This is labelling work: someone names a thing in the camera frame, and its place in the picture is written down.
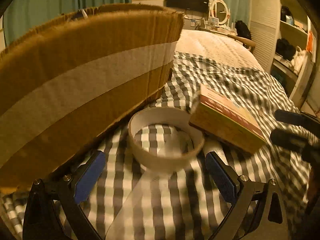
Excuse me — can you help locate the red white medicine box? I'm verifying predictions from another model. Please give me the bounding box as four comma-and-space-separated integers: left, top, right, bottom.
189, 84, 266, 154

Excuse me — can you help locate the white shelf cabinet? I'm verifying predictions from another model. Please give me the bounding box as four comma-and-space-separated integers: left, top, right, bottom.
249, 0, 317, 108

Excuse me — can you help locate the wooden chair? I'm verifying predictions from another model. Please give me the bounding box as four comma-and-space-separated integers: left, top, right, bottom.
227, 34, 256, 53

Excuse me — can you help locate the small white cream tube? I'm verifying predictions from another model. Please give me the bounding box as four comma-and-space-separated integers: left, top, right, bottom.
202, 138, 226, 163

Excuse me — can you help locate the clear plastic comb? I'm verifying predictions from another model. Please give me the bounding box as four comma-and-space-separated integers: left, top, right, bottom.
105, 171, 175, 239

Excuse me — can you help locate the cream quilted bed mattress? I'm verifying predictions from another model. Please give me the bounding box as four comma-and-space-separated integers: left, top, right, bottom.
176, 29, 264, 70

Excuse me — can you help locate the round white vanity mirror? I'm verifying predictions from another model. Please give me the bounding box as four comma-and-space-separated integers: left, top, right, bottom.
209, 0, 231, 26

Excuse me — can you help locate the white tape roll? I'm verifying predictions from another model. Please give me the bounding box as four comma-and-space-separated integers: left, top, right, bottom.
127, 107, 205, 174

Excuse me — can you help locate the brown cardboard box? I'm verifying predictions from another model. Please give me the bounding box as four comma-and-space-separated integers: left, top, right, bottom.
1, 4, 183, 194

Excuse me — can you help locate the green curtain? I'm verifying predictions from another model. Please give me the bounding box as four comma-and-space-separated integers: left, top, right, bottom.
3, 0, 132, 46

